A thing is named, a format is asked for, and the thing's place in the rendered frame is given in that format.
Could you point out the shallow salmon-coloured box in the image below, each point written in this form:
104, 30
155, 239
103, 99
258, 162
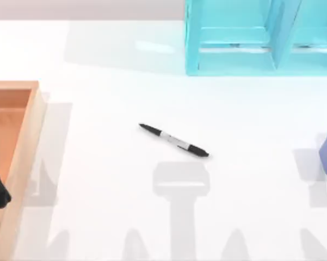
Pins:
19, 127

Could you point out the black and grey marker pen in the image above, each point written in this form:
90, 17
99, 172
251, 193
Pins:
174, 140

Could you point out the light blue rack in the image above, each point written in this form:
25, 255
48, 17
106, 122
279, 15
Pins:
234, 38

